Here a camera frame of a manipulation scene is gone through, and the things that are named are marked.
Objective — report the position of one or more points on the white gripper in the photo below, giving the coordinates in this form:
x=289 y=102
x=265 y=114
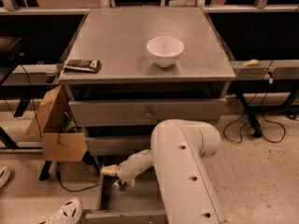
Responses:
x=126 y=170

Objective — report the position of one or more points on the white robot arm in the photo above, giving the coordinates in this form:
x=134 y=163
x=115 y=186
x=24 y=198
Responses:
x=177 y=148

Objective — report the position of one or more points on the grey bottom drawer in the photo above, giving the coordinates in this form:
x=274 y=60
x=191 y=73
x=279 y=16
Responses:
x=140 y=204

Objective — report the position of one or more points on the grey drawer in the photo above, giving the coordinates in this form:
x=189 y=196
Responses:
x=117 y=145
x=140 y=204
x=145 y=112

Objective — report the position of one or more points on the grey middle drawer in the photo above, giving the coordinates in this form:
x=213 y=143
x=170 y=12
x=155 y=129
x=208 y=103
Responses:
x=117 y=145

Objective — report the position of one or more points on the white sneaker near drawer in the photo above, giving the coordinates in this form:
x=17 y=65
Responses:
x=69 y=213

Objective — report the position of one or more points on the grey top drawer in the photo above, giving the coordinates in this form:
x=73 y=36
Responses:
x=145 y=112

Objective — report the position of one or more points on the grey drawer cabinet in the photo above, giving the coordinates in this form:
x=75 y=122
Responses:
x=118 y=38

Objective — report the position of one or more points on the brown cardboard box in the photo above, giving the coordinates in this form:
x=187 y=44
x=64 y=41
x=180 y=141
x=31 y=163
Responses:
x=48 y=127

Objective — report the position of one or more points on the white sneaker at left edge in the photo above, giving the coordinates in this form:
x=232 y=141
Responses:
x=4 y=175

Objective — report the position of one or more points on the dark snack bar packet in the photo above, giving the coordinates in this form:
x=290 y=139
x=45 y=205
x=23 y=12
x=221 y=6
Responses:
x=89 y=66

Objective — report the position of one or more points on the white ceramic bowl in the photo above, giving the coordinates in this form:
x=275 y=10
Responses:
x=165 y=50

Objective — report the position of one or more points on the black table leg right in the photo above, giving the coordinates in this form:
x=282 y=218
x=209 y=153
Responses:
x=252 y=119

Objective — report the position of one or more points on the yellow foam scrap on rail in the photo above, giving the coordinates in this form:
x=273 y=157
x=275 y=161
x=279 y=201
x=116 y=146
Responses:
x=250 y=63

